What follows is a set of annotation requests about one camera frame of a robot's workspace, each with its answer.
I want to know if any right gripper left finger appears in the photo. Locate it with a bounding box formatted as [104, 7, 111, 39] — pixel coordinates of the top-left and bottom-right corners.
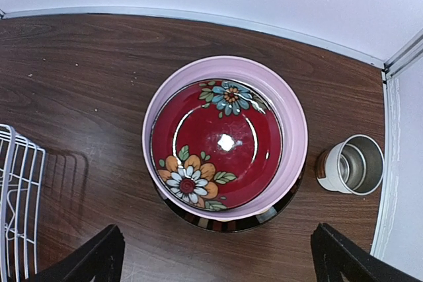
[29, 225, 125, 281]

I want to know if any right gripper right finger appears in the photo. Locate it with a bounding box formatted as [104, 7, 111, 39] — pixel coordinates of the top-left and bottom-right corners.
[311, 223, 417, 281]

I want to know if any black striped plate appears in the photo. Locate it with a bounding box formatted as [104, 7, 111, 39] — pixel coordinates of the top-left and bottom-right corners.
[153, 166, 305, 234]

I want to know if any white cup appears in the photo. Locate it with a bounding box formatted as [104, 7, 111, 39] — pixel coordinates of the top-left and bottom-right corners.
[315, 134, 384, 196]

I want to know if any dark brown bowl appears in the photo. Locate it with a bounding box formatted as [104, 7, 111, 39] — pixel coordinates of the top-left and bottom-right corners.
[150, 79, 283, 212]

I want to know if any light pink plate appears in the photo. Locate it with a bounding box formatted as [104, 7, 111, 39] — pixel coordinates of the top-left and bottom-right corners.
[141, 55, 308, 221]

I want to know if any white wire dish rack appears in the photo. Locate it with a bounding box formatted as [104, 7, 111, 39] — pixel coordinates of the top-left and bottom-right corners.
[1, 124, 46, 281]

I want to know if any right aluminium frame post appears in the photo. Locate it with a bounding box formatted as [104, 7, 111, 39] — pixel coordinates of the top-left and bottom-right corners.
[382, 30, 423, 81]

